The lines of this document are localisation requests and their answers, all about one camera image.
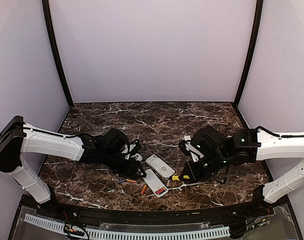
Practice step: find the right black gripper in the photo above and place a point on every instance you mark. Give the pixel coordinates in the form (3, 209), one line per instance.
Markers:
(189, 168)

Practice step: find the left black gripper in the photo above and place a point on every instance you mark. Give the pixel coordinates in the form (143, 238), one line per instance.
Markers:
(131, 169)

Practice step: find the orange AA battery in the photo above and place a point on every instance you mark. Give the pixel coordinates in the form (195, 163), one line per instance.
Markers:
(131, 180)
(144, 189)

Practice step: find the yellow handled screwdriver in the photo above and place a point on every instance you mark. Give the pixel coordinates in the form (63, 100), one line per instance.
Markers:
(180, 178)

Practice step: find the grey remote control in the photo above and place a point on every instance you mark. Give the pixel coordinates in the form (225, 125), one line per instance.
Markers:
(138, 157)

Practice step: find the white remote with battery bay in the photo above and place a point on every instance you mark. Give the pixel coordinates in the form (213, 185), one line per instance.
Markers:
(158, 165)

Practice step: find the white remote control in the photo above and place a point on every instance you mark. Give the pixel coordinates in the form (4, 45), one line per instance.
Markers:
(155, 184)

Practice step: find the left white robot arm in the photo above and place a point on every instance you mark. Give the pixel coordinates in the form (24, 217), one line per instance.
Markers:
(112, 149)

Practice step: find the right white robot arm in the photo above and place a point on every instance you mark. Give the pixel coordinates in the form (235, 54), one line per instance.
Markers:
(211, 151)

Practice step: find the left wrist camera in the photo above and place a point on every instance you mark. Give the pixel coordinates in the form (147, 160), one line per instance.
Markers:
(131, 149)

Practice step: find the black front rail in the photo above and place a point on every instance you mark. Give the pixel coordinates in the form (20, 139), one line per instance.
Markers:
(231, 215)

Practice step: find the right black frame post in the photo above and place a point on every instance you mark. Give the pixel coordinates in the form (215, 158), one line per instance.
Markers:
(250, 52)

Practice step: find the black frame post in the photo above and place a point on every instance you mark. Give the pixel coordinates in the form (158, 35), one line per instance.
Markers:
(55, 52)
(250, 52)

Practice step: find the white slotted cable duct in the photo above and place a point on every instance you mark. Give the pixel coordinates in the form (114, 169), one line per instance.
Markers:
(108, 231)

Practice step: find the left black frame post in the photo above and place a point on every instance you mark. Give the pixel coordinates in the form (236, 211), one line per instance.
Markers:
(55, 52)

